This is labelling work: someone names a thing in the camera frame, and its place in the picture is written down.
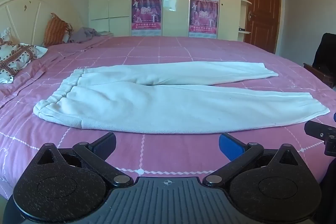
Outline cream wooden headboard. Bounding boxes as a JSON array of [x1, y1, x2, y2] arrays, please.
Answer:
[[0, 0, 82, 47]]

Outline lilac crumpled cloth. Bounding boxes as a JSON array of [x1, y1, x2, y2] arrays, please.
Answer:
[[69, 27, 114, 43]]

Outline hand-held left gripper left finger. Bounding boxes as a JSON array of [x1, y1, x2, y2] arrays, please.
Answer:
[[37, 132, 134, 188]]

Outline black garment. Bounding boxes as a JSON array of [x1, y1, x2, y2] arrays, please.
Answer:
[[312, 33, 336, 75]]

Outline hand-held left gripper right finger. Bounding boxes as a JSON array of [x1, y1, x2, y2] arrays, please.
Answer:
[[203, 133, 300, 187]]

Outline orange striped pillow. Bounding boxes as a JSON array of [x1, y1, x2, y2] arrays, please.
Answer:
[[43, 13, 72, 47]]

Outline white pants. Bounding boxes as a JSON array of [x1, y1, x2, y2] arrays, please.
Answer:
[[33, 61, 331, 134]]

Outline white patterned pillow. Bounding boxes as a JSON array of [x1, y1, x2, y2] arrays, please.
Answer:
[[0, 27, 48, 84]]

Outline brown wooden door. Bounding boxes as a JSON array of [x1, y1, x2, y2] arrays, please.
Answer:
[[244, 0, 282, 54]]

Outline pink checked bedspread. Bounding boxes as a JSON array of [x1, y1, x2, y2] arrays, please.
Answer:
[[0, 35, 336, 199]]

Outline wooden chair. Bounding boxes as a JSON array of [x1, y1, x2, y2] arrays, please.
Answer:
[[303, 63, 336, 89]]

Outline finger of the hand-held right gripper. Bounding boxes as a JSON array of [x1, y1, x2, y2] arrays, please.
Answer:
[[304, 120, 336, 157]]

